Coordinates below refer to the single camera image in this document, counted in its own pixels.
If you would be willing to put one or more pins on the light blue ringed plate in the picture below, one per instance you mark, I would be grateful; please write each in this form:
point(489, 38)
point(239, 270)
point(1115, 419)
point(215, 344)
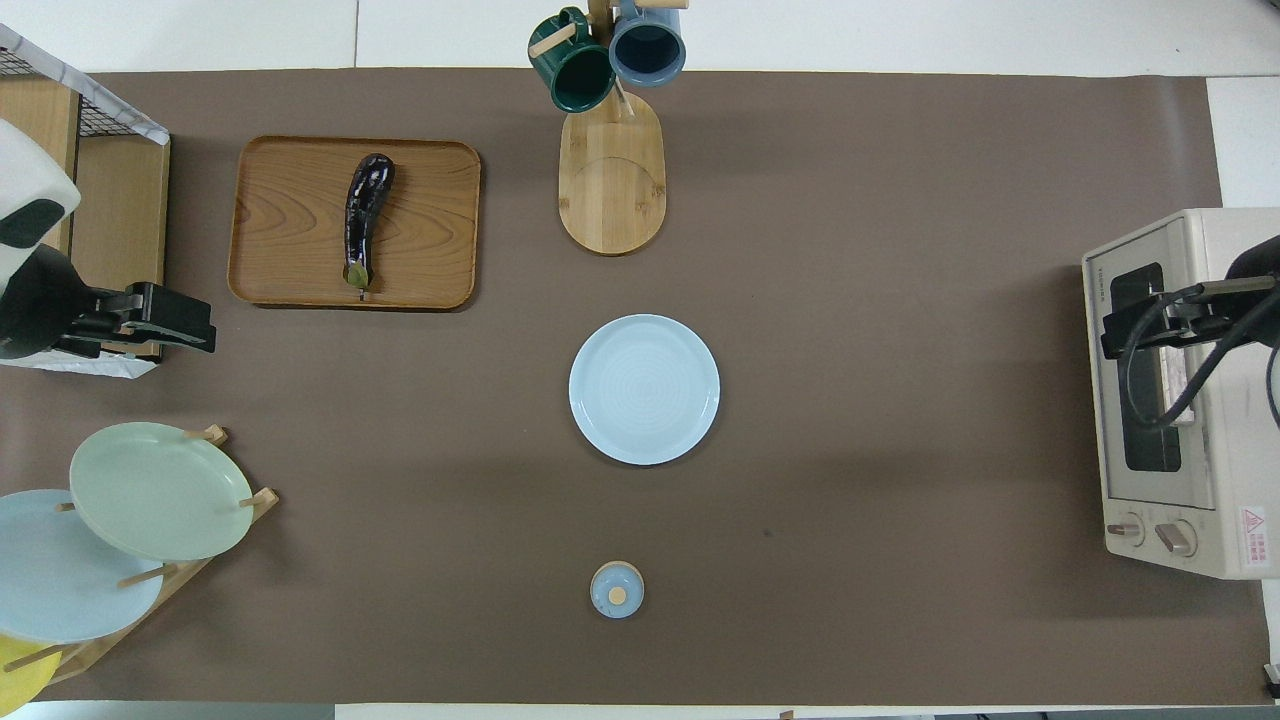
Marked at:
point(645, 390)

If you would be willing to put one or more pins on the wooden mug tree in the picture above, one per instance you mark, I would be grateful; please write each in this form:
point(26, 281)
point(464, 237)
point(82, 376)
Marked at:
point(612, 190)

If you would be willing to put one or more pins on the dark green mug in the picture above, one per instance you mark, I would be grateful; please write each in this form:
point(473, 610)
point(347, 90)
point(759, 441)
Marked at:
point(580, 80)

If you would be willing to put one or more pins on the brown table mat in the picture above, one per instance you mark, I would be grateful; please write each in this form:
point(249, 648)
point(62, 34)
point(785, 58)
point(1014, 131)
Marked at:
point(850, 500)

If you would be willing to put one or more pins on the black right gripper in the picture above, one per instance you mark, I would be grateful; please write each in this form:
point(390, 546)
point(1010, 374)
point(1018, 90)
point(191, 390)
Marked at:
point(1255, 270)

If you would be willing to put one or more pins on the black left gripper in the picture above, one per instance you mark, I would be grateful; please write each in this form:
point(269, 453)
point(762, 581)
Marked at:
point(45, 300)

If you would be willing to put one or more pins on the beige toaster oven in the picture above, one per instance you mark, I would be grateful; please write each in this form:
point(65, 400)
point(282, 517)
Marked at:
point(1235, 440)

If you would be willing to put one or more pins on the pale blue plate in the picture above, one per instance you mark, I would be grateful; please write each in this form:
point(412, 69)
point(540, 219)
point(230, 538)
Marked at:
point(60, 590)

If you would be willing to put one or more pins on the pale green plate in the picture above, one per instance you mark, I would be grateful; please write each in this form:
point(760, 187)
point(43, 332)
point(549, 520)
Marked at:
point(160, 490)

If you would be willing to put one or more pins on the dark purple eggplant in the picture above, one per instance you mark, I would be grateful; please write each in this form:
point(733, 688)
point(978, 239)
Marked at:
point(365, 210)

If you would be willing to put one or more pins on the blue mug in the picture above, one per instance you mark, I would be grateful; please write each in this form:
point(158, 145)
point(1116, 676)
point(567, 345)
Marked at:
point(648, 50)

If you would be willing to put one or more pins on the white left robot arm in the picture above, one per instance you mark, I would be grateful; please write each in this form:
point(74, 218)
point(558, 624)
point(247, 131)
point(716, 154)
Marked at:
point(30, 170)

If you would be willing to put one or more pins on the wooden plate rack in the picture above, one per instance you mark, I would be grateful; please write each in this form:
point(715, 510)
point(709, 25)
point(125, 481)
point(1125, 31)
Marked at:
point(266, 497)

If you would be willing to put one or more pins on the wooden serving tray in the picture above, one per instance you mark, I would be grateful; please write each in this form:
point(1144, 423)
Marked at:
point(290, 220)

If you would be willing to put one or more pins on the yellow plate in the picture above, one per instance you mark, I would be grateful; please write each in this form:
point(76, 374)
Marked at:
point(15, 680)

